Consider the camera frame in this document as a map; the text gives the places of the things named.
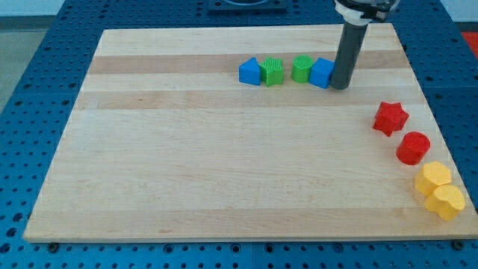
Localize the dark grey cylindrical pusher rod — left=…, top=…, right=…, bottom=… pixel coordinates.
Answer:
left=330, top=22, right=368, bottom=90

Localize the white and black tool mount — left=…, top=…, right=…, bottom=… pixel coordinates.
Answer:
left=334, top=0, right=400, bottom=25

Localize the blue cube block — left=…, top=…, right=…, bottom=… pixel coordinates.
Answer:
left=308, top=58, right=335, bottom=89

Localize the green cylinder block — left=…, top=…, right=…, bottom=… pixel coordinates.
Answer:
left=291, top=55, right=314, bottom=83

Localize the red star block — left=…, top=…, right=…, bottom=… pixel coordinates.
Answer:
left=372, top=102, right=409, bottom=137

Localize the green star block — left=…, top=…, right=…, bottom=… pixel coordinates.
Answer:
left=259, top=57, right=284, bottom=87

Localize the blue triangle block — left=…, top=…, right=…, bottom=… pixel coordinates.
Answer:
left=238, top=58, right=261, bottom=85

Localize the red cylinder block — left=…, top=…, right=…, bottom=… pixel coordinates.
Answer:
left=396, top=132, right=431, bottom=165

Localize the yellow hexagon block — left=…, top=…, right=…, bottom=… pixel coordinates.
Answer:
left=414, top=161, right=452, bottom=197

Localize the yellow heart block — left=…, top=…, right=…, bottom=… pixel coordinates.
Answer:
left=424, top=185, right=466, bottom=221

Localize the wooden board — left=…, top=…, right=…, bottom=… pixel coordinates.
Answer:
left=23, top=23, right=477, bottom=243

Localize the dark blue base plate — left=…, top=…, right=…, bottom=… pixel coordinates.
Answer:
left=208, top=0, right=288, bottom=14

